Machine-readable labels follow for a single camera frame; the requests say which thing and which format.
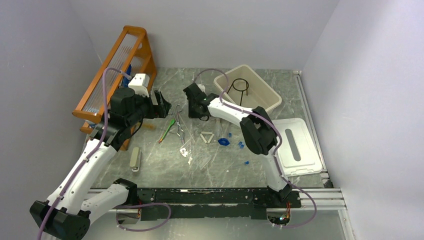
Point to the white clay triangle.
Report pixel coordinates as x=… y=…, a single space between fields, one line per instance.
x=207 y=136

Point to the clear glass tube bundle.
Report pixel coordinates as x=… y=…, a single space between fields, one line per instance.
x=218 y=128

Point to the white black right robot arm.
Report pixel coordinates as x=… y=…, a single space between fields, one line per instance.
x=260 y=135

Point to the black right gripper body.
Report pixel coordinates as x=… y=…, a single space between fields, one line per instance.
x=192 y=112

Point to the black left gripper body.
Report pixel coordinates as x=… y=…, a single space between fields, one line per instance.
x=148 y=110

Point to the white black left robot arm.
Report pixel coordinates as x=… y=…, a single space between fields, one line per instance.
x=66 y=215

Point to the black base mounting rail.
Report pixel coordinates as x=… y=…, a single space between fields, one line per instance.
x=199 y=203

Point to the metal scissor forceps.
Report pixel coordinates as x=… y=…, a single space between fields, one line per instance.
x=176 y=113

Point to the orange wooden test tube rack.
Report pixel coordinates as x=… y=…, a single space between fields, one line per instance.
x=109 y=82

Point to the orange test tube brush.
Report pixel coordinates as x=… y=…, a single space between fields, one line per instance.
x=149 y=126

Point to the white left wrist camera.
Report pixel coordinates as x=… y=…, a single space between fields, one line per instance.
x=139 y=83

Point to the blue plastic hexagon cap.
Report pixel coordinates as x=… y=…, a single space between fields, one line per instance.
x=223 y=141

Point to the beige stapler-like case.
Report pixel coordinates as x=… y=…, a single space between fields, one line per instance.
x=135 y=159

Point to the black wire ring stand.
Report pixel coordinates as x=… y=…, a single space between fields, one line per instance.
x=238 y=87

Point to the blue capped clear tube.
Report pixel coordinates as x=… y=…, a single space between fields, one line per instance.
x=239 y=165

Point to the white plastic bin lid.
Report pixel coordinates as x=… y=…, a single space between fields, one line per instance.
x=297 y=154

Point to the beige plastic bin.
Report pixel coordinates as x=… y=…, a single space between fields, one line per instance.
x=259 y=92

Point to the green plastic spatula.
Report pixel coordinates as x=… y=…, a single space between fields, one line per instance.
x=171 y=123

